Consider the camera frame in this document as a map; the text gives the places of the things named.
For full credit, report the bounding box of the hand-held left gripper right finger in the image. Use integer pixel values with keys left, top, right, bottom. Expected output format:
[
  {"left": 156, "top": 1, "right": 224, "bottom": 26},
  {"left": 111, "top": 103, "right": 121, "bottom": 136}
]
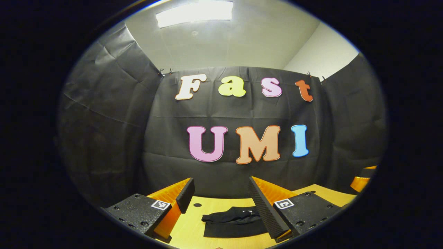
[{"left": 248, "top": 176, "right": 343, "bottom": 241}]

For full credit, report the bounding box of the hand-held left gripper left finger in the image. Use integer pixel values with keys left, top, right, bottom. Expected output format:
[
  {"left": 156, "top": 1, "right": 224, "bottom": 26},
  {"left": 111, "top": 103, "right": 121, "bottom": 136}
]
[{"left": 100, "top": 177, "right": 196, "bottom": 243}]

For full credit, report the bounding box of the black button shirt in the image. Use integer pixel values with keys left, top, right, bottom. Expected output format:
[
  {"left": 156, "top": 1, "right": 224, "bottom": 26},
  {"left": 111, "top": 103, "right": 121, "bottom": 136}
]
[{"left": 201, "top": 206, "right": 269, "bottom": 238}]

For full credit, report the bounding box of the ceiling light panel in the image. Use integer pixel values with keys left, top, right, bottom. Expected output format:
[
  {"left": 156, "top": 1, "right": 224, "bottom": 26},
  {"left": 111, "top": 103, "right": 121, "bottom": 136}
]
[{"left": 155, "top": 0, "right": 234, "bottom": 29}]

